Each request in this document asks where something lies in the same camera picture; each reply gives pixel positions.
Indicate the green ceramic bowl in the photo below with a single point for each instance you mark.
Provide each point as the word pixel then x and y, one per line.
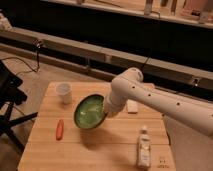
pixel 89 112

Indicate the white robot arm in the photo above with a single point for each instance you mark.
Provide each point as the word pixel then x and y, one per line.
pixel 129 86

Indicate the white sponge block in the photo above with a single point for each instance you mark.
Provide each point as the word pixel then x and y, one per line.
pixel 132 107

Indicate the white plastic cup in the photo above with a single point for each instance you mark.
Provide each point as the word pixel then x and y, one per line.
pixel 63 90

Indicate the orange carrot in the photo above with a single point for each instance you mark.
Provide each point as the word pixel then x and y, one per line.
pixel 60 129

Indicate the clear plastic bottle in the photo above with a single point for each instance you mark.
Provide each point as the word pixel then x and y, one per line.
pixel 144 154

